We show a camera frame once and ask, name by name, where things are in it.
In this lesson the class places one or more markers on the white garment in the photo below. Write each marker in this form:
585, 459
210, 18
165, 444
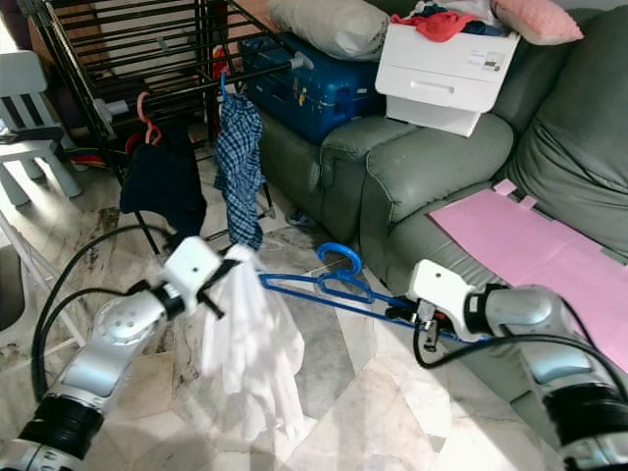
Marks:
255, 363

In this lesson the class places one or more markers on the blue plastic hanger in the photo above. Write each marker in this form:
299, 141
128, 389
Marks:
340, 246
226, 86

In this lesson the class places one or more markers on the pink plastic hanger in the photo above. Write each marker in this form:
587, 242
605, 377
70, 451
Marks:
140, 108

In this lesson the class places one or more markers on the navy garment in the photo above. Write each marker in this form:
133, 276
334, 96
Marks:
162, 191

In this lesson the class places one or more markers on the blue plaid garment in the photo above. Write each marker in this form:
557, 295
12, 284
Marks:
240, 167

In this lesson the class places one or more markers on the grey-green leather sofa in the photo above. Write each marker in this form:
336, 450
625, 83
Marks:
422, 177

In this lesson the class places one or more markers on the pink mat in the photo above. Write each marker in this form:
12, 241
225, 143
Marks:
530, 255

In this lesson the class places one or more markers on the black metal drying rack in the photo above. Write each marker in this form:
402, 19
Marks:
123, 110

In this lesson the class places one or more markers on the blue hard suitcase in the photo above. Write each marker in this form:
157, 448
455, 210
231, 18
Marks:
324, 98

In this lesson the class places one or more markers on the red cloth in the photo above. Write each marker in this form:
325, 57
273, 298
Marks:
446, 25

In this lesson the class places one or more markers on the grey pillow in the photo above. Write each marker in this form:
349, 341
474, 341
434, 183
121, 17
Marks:
329, 25

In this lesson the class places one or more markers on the pink knitted pillow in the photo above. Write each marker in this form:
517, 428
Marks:
540, 20

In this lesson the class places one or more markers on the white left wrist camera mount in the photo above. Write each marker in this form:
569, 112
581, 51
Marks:
194, 265

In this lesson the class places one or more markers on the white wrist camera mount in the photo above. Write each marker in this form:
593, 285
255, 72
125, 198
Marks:
194, 265
442, 289

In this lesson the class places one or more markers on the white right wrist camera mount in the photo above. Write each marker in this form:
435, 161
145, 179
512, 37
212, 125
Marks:
442, 289

